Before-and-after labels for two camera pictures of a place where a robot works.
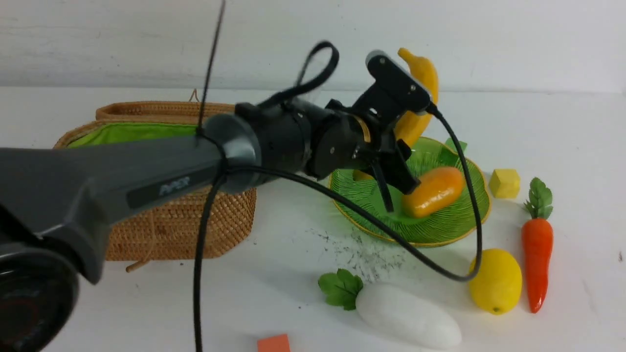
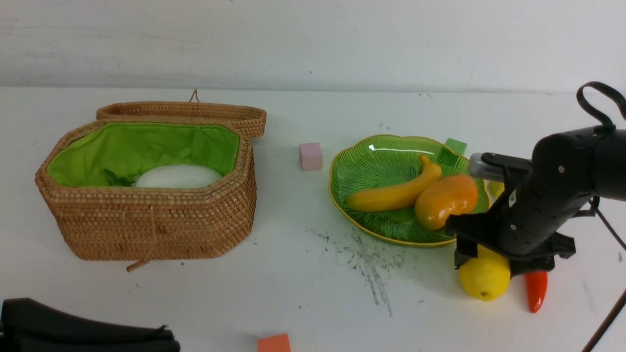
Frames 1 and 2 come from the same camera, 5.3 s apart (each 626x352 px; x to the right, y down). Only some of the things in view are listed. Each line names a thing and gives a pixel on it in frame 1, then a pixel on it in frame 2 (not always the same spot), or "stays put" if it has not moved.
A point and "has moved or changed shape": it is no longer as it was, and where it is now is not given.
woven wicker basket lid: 167,111 stays put
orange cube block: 279,343 stays put
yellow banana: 414,128 -> 395,193
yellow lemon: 499,282 has moved or changed shape
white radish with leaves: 390,312 has moved or changed shape
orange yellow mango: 438,188 has moved or changed shape
